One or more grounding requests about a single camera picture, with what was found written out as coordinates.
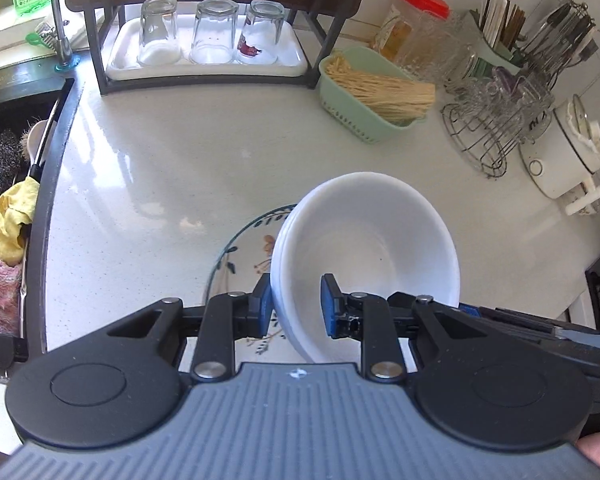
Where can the floral patterned plate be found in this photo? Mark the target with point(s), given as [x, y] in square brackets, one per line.
[246, 256]

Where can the steel wool scrubber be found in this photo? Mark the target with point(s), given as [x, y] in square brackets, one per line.
[10, 159]

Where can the textured glass mug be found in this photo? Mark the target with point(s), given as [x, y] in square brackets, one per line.
[436, 52]

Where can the white drip tray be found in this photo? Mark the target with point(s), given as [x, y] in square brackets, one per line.
[281, 54]

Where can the white electric cooker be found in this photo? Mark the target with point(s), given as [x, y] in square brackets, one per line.
[563, 160]

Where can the wire cup rack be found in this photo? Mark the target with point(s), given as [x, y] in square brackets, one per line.
[489, 116]

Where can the upturned glass left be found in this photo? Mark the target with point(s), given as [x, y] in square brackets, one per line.
[159, 33]

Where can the green utensil holder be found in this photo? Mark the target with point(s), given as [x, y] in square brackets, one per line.
[492, 31]

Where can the translucent plastic bowl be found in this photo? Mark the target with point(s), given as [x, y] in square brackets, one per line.
[296, 315]

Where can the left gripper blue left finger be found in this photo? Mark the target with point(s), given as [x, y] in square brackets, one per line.
[223, 320]

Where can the upturned glass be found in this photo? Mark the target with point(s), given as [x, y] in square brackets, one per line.
[259, 38]
[159, 33]
[214, 32]

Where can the white handled dish brush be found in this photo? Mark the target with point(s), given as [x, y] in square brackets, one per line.
[34, 146]

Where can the upturned glass middle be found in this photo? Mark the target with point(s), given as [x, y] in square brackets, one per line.
[214, 32]

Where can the red lid plastic jar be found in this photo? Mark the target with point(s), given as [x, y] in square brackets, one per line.
[404, 23]

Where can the yellow cleaning cloth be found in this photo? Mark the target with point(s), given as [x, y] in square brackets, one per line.
[17, 209]

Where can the green basket with noodles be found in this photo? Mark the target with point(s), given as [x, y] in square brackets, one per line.
[370, 96]

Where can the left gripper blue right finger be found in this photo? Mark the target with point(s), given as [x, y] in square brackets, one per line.
[376, 323]

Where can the upturned glass right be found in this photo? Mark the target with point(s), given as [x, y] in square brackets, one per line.
[259, 38]

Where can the white ceramic bowl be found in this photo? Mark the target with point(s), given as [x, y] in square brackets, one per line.
[373, 233]

